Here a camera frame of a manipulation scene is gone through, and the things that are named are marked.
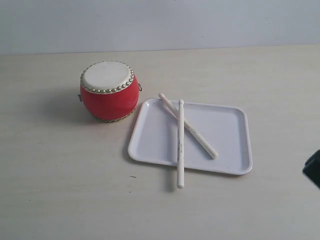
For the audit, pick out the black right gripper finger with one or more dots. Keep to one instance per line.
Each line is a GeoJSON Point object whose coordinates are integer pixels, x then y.
{"type": "Point", "coordinates": [311, 168]}

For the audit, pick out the white drumstick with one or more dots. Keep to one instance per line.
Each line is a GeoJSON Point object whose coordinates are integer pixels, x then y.
{"type": "Point", "coordinates": [180, 156]}
{"type": "Point", "coordinates": [196, 135]}

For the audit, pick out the small red drum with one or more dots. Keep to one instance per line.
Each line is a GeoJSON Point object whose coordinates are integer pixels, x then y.
{"type": "Point", "coordinates": [109, 90]}

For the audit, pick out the white plastic tray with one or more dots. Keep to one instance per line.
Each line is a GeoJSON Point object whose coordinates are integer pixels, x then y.
{"type": "Point", "coordinates": [154, 139]}

